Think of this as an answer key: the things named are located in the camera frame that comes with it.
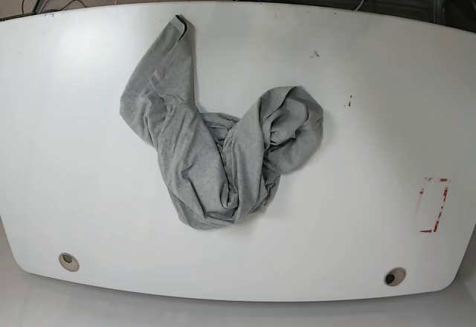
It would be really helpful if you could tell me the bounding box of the grey T-shirt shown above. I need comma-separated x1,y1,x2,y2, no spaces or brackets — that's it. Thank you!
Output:
120,16,324,230

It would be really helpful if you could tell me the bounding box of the red tape rectangle marking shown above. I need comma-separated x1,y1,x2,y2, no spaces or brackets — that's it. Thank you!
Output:
416,178,450,233

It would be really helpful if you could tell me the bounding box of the right table cable grommet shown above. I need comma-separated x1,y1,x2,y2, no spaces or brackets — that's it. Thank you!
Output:
384,268,407,287

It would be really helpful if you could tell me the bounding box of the table cable grommet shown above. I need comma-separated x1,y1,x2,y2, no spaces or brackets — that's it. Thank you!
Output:
384,268,407,287
59,253,80,272

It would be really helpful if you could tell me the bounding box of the left table cable grommet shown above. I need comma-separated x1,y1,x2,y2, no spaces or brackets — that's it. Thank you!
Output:
59,253,80,272

